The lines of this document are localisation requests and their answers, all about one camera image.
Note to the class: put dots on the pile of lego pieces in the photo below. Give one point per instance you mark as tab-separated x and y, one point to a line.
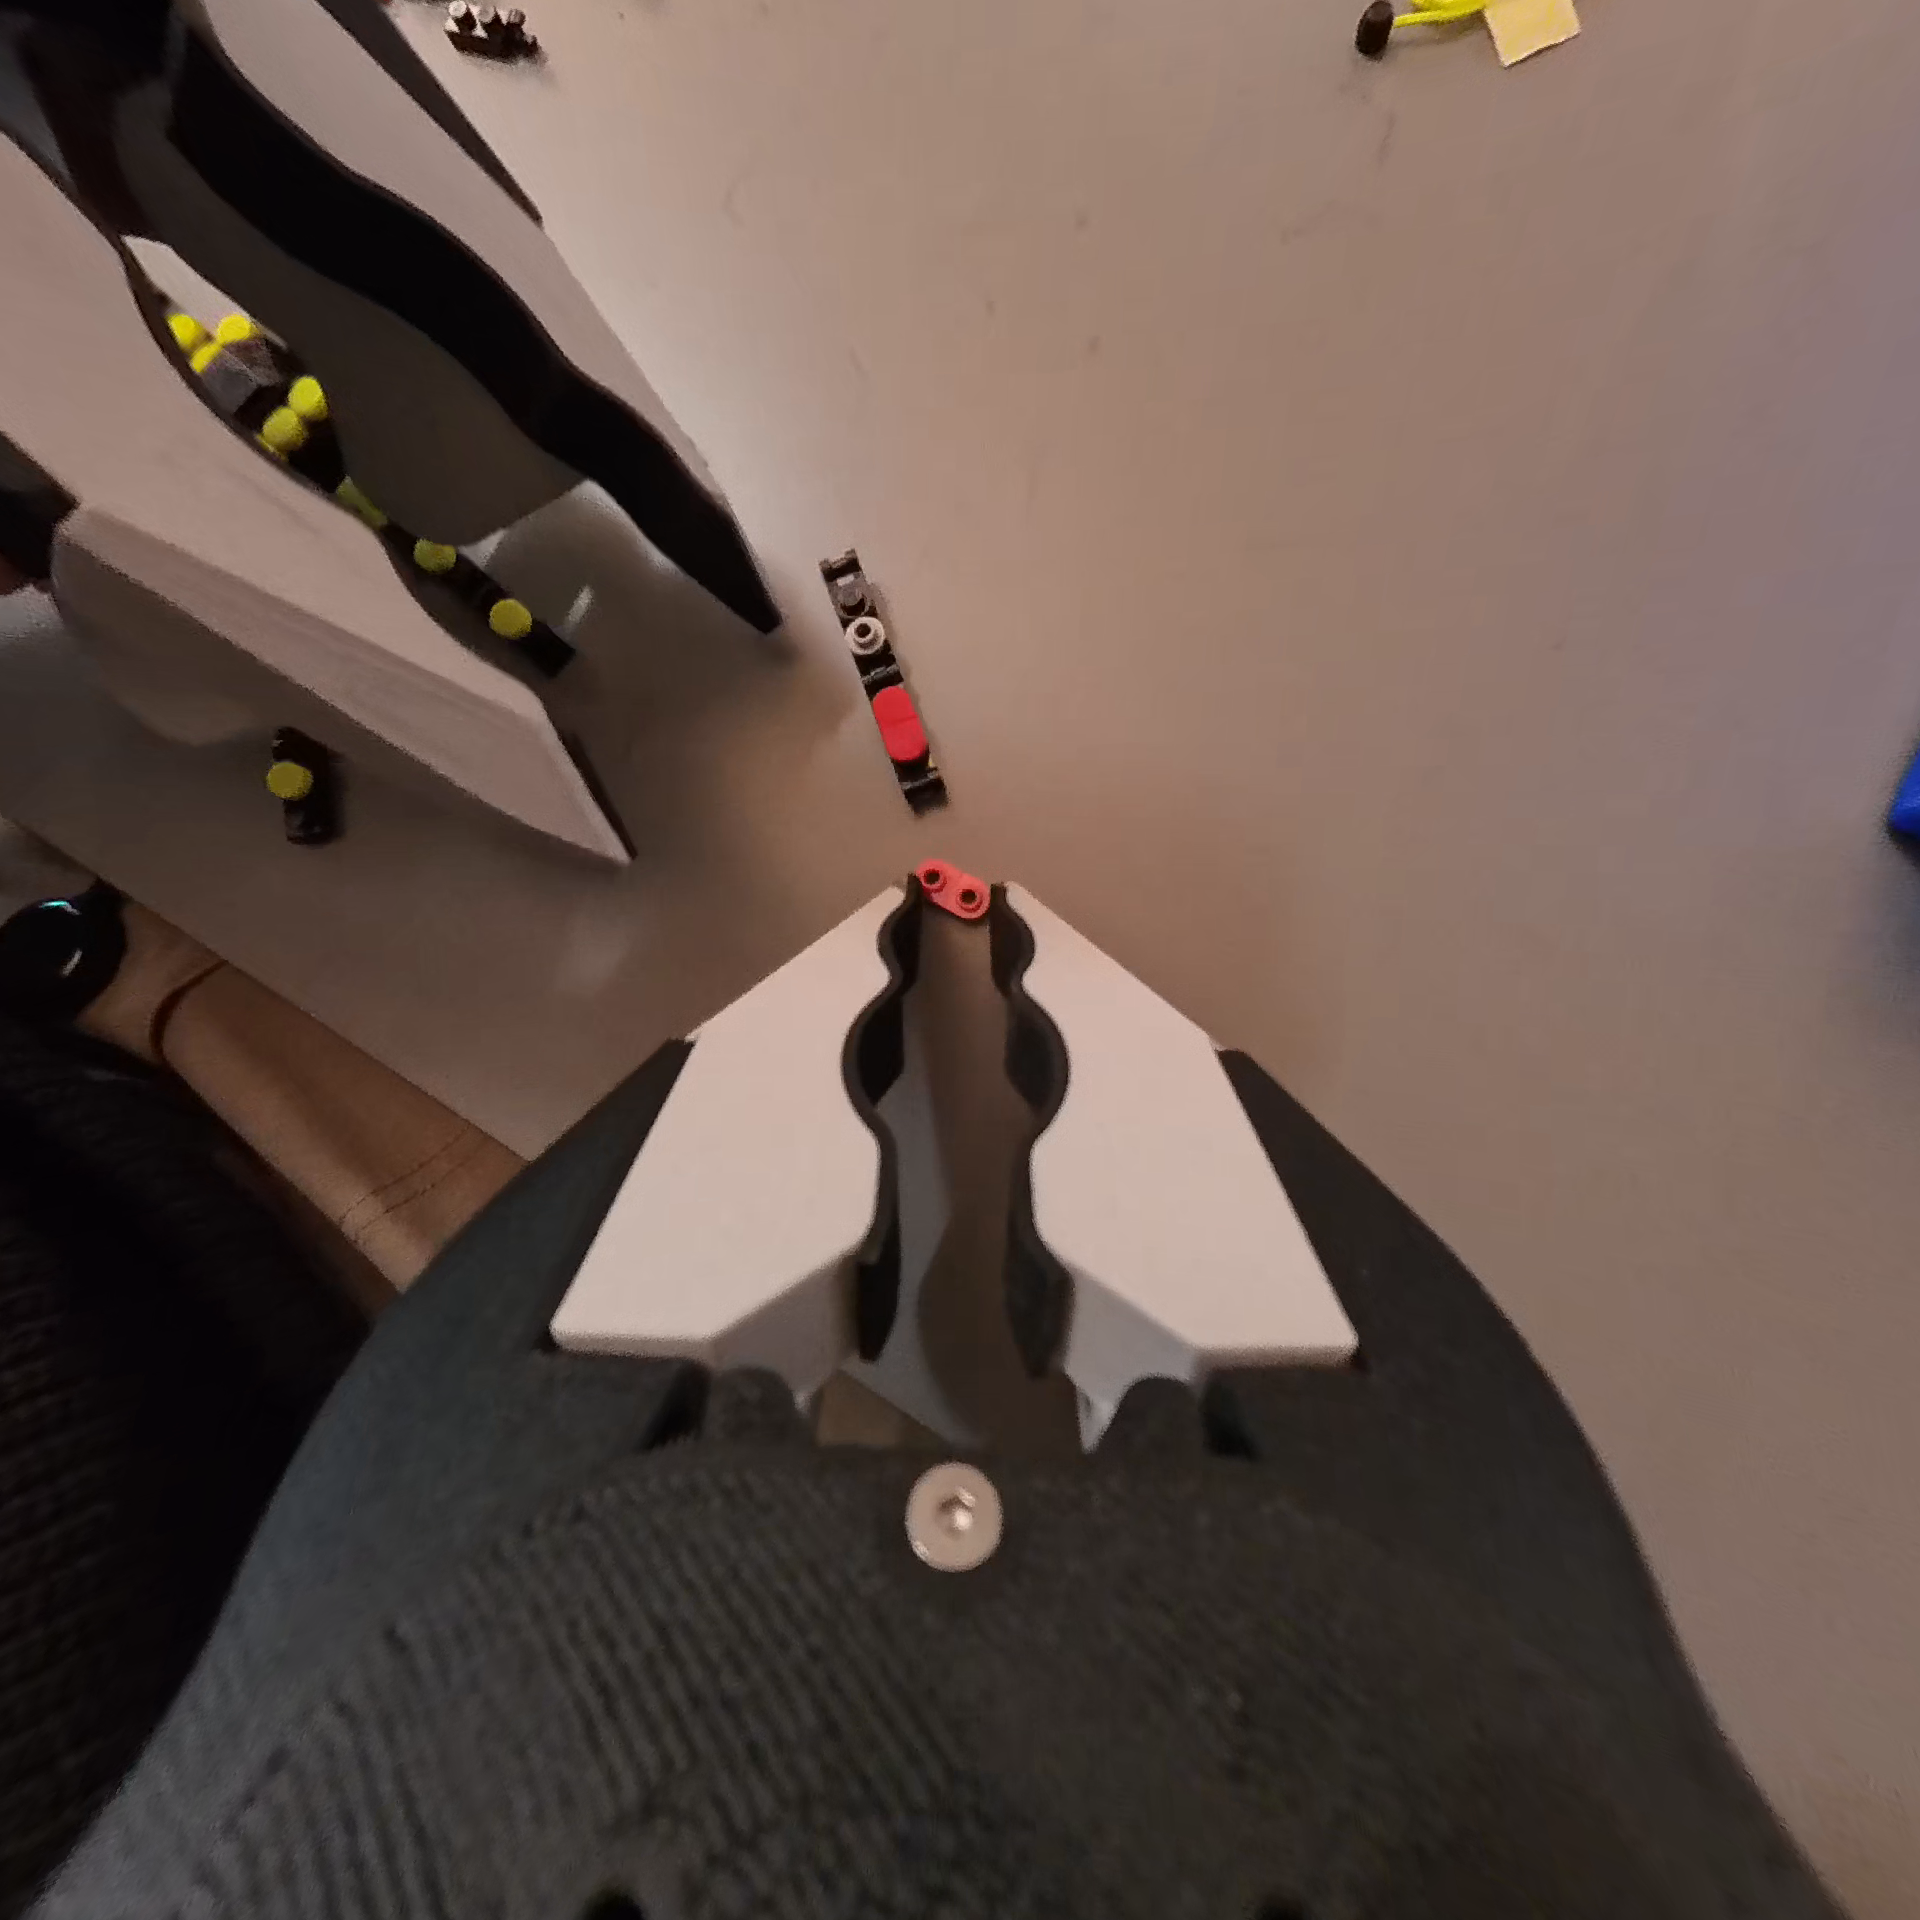
488	31

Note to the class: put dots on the black lego strip red tile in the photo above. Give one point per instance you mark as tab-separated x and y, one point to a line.
896	730

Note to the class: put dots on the blue plastic bin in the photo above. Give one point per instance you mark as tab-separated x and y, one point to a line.
1908	795

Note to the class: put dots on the small red lego plate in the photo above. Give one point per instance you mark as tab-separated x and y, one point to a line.
953	888

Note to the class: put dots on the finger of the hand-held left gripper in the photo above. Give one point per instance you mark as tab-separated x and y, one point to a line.
269	600
452	481

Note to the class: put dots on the beige tape piece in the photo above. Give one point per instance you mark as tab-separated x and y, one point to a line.
1540	28

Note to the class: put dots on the yellow black lego spider model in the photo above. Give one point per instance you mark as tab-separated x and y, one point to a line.
287	430

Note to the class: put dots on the person's left forearm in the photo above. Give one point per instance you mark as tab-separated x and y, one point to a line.
143	1005

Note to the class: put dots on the wristwatch with mesh band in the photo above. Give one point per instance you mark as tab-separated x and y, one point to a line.
60	960

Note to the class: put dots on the person's black sweater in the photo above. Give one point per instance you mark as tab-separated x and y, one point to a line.
136	1351

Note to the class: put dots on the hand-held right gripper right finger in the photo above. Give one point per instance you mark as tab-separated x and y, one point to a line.
1169	1199

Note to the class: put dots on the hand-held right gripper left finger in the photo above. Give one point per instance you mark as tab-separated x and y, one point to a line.
737	1188

